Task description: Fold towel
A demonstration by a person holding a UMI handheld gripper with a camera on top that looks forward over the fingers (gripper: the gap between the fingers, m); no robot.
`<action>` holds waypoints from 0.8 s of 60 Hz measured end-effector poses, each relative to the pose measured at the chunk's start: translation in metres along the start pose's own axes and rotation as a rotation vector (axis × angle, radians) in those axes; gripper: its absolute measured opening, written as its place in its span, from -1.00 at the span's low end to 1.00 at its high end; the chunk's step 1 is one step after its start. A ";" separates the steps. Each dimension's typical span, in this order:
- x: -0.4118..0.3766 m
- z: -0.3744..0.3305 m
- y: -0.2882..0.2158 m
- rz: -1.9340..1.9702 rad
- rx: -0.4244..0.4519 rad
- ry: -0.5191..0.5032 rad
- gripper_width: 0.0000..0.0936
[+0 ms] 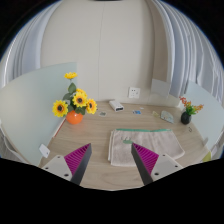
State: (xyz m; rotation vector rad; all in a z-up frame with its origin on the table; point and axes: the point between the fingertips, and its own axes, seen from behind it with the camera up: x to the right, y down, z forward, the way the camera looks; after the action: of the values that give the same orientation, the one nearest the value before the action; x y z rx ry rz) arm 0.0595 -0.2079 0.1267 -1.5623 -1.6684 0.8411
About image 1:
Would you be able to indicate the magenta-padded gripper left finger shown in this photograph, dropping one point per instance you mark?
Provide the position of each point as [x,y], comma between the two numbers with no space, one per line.
[56,165]

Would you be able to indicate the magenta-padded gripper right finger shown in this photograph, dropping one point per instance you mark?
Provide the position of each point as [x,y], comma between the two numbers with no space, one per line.
[165,165]

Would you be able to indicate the beige towel with green trim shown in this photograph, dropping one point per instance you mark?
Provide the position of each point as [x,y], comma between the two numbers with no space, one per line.
[156,140]

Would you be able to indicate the white partition clamp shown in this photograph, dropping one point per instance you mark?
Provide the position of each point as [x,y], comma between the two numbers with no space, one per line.
[205,141]
[44,150]

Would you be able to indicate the yellow-green chair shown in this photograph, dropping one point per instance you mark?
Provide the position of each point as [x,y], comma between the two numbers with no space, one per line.
[207,157]

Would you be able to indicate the small bear-shaped sticker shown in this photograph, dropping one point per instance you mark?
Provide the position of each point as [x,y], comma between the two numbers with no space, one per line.
[190,129]

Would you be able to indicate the round orange vase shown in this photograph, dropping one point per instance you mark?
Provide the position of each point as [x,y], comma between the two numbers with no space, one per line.
[74,118]

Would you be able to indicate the round black vase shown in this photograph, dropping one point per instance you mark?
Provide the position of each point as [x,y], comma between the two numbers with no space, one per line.
[186,118]

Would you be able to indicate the pale yellow sticker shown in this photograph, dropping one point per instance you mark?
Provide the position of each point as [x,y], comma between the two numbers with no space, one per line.
[156,114]

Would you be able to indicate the small blue sticker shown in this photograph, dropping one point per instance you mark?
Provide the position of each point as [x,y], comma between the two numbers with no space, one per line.
[136,112]

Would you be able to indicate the frosted glass desk partition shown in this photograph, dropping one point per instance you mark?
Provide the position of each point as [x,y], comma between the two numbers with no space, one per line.
[210,123]
[26,110]

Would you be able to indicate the artificial orange flower bunch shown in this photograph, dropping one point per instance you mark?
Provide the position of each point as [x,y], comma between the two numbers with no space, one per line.
[190,107]

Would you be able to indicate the small green sticker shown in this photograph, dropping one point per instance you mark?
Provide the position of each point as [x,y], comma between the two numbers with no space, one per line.
[102,114]

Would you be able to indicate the artificial sunflower bunch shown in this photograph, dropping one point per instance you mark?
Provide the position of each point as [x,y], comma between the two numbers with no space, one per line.
[80,99]

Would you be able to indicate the small white box device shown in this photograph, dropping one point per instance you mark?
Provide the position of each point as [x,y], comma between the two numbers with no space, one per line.
[116,106]

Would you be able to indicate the small frosted glass panel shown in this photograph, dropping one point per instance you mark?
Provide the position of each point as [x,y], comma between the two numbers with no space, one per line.
[160,87]

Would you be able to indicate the pale grey curtain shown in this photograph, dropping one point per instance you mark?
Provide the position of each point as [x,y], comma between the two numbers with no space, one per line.
[26,50]
[190,50]

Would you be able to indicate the white wall socket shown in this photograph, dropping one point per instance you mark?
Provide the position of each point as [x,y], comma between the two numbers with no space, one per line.
[134,92]

